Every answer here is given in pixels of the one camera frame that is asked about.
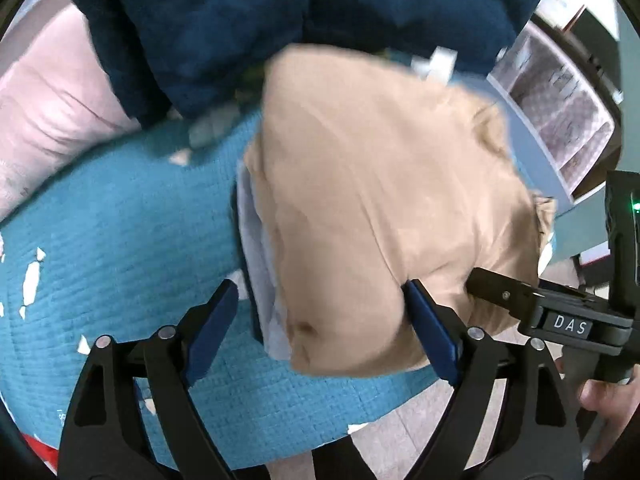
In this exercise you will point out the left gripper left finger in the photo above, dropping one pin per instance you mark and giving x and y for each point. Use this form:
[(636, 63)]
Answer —
[(131, 415)]

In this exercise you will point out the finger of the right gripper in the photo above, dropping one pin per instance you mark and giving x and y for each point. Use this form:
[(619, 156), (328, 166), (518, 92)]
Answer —
[(497, 295)]

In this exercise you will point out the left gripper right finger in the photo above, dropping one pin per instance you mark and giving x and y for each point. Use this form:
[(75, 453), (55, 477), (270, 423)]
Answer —
[(508, 417)]

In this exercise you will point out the tan beige jacket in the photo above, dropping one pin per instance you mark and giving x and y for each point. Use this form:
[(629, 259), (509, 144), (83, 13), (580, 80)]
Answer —
[(368, 176)]

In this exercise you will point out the person's right hand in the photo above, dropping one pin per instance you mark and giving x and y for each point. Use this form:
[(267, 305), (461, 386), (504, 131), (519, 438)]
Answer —
[(616, 404)]

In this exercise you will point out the teal quilted bedspread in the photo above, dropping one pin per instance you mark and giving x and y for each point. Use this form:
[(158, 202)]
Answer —
[(125, 242)]

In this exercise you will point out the patterned storage box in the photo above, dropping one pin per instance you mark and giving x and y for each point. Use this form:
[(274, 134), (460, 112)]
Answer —
[(567, 98)]

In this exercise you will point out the light blue folded garment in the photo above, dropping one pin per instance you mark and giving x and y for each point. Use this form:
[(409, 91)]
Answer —
[(261, 278)]

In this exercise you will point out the pink quilted duvet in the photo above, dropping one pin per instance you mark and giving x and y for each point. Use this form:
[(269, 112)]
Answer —
[(56, 103)]

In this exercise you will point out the navy blue puffer coat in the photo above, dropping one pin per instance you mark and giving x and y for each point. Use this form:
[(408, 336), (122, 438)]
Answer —
[(188, 55)]

